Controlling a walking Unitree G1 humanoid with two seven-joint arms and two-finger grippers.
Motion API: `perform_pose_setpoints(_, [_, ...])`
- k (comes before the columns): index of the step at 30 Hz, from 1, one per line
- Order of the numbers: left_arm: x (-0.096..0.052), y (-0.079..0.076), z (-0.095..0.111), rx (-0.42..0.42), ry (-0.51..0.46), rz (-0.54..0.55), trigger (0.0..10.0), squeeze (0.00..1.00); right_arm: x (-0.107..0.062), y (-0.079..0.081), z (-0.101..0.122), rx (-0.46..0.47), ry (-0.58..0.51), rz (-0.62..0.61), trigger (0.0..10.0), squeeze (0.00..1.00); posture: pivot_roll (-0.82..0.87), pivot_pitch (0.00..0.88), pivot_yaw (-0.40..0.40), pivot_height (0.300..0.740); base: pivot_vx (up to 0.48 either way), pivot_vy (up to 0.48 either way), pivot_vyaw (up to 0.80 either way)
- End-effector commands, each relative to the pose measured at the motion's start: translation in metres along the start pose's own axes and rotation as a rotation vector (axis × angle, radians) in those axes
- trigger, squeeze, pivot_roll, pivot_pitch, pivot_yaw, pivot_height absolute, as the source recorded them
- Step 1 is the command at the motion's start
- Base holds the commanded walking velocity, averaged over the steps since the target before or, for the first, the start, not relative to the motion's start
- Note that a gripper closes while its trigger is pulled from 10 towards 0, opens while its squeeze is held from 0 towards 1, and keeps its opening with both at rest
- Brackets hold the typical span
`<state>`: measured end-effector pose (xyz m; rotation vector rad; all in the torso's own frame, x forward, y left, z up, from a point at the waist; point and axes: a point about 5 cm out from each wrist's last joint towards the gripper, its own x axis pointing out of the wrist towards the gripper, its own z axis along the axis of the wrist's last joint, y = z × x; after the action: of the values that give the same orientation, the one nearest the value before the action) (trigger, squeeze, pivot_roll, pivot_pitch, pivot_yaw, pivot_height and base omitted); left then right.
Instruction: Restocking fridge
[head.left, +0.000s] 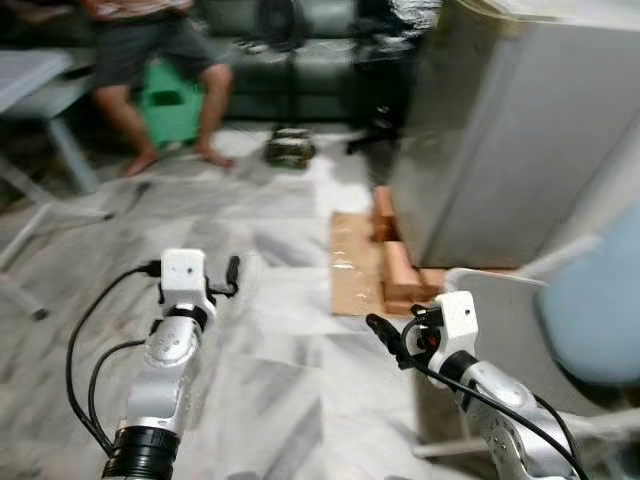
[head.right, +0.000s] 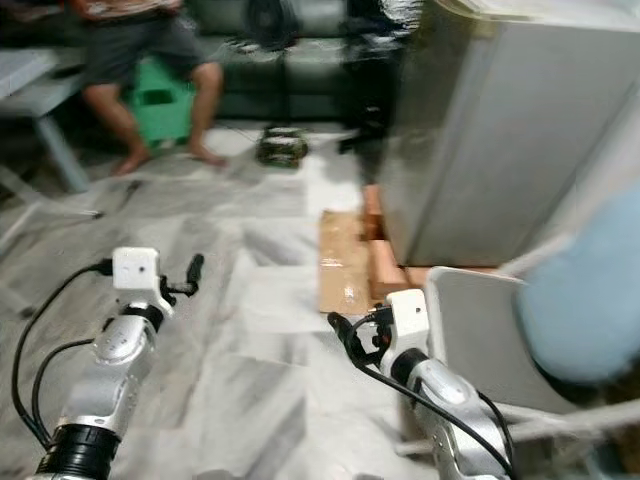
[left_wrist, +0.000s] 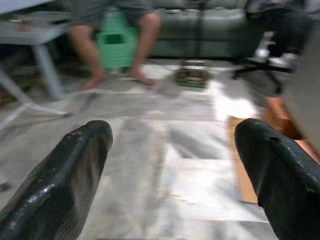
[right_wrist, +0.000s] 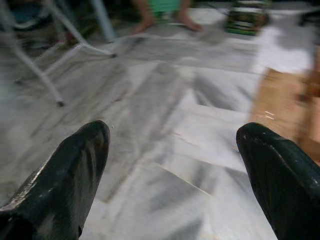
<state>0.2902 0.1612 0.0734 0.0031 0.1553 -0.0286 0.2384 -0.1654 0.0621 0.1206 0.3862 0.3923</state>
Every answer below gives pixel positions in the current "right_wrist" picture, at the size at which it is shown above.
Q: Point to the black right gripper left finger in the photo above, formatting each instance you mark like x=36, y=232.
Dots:
x=57, y=185

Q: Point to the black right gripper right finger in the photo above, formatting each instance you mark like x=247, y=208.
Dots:
x=287, y=180

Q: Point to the brown cardboard box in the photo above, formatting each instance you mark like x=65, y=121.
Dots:
x=280, y=105

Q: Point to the white plastic folding table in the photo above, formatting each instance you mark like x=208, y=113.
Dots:
x=75, y=32

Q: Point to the green and black box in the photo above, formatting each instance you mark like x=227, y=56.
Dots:
x=243, y=17

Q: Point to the barefoot person in green shorts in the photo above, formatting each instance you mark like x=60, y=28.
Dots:
x=187, y=21

